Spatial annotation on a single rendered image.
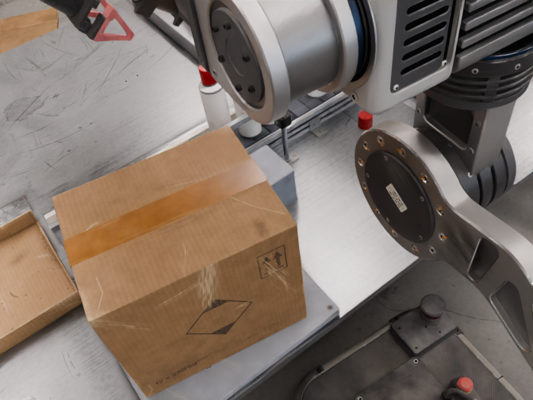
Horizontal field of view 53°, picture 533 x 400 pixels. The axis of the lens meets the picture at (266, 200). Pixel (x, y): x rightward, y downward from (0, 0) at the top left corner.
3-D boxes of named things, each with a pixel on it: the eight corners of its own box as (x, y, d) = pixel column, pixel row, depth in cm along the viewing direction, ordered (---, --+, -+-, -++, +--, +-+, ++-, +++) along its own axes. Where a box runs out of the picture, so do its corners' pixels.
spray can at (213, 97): (227, 130, 123) (210, 55, 107) (239, 142, 120) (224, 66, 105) (208, 141, 121) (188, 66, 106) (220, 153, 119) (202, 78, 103)
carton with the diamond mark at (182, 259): (251, 223, 109) (228, 123, 88) (308, 317, 94) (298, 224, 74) (109, 287, 103) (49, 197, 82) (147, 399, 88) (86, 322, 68)
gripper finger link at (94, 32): (132, 10, 101) (88, -14, 94) (147, 26, 97) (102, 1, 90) (113, 41, 103) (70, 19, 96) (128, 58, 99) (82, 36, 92)
